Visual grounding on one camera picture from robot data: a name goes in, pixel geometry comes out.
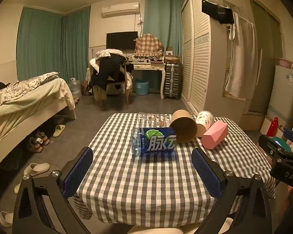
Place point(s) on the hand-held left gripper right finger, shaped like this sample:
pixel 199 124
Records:
pixel 206 175

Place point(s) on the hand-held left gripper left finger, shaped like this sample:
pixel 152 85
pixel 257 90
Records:
pixel 79 173

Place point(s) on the blue label plastic bottle cup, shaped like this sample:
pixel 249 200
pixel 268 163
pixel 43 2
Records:
pixel 158 141

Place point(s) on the pink faceted cup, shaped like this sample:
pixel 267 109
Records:
pixel 213 135

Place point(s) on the white printed paper cup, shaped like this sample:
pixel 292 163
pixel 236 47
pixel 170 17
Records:
pixel 205 123

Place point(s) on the brown paper cup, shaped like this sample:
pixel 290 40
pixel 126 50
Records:
pixel 183 128

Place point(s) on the green round object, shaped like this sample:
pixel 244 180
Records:
pixel 282 144

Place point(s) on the red plastic object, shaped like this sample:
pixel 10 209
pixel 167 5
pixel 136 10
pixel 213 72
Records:
pixel 273 126

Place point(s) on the white fridge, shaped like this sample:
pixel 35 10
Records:
pixel 285 95

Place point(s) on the white slipper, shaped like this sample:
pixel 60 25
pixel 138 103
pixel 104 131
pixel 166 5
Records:
pixel 6 219
pixel 36 169
pixel 17 188

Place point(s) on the yellow slipper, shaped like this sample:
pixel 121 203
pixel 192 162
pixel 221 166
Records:
pixel 59 130

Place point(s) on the pair of sneakers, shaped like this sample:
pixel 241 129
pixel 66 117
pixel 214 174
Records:
pixel 37 142

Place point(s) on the grey checked tablecloth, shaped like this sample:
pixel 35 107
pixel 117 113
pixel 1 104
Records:
pixel 141 182

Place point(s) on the pink basin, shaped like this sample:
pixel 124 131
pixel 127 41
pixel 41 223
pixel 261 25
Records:
pixel 284 62

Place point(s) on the clear plastic tray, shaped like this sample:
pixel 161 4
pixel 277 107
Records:
pixel 151 119

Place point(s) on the bed with cream sheet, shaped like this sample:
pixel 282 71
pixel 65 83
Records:
pixel 29 112

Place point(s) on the clear water jug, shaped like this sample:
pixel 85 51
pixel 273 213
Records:
pixel 75 89

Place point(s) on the grey door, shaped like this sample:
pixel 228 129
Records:
pixel 266 53

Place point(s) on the white hanging towel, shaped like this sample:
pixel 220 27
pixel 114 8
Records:
pixel 241 58

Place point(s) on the wooden chair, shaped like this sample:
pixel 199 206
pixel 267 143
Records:
pixel 125 87

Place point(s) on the dark ribbed suitcase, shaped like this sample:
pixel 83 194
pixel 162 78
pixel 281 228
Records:
pixel 172 80

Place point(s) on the floral quilt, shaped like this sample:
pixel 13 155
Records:
pixel 17 87

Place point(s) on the white louvred wardrobe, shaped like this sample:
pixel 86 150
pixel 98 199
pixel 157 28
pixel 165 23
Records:
pixel 200 61

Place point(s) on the blue laundry basket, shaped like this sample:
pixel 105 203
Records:
pixel 142 87

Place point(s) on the chair piled with clothes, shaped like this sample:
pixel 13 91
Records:
pixel 108 70

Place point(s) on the cardboard box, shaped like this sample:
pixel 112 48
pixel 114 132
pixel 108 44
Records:
pixel 172 59

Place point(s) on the white desk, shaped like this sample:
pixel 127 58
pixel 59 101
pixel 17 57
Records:
pixel 149 66

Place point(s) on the green curtain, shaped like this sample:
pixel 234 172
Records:
pixel 39 46
pixel 163 22
pixel 75 43

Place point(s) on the black television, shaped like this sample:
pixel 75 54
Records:
pixel 120 40

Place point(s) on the plaid cloth cover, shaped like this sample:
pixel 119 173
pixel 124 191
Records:
pixel 147 43

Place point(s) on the white air conditioner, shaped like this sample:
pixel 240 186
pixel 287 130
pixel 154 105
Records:
pixel 120 9

